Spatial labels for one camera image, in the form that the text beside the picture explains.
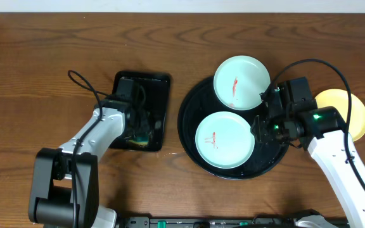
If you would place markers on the black round tray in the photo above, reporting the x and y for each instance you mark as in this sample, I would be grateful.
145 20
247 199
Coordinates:
200 102

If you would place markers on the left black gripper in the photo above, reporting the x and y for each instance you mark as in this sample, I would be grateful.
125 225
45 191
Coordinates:
146 128

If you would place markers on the light blue plate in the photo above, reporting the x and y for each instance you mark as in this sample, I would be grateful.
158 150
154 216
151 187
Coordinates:
224 140
239 81

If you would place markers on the yellow plate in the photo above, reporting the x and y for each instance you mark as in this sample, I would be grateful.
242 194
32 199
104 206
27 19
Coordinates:
339 99

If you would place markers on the black rectangular tray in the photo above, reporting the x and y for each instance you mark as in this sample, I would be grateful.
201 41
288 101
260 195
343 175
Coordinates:
157 87

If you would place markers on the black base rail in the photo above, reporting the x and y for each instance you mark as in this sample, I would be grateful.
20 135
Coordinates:
309 220

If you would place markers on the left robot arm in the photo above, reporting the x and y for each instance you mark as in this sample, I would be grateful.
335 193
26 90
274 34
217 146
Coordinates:
65 185

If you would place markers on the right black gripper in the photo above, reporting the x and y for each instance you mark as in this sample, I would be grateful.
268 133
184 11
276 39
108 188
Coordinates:
263 134

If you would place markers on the green yellow sponge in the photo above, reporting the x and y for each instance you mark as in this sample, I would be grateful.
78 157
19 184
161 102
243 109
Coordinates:
141 139

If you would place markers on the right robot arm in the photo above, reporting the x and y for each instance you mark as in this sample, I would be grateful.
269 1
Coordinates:
324 135

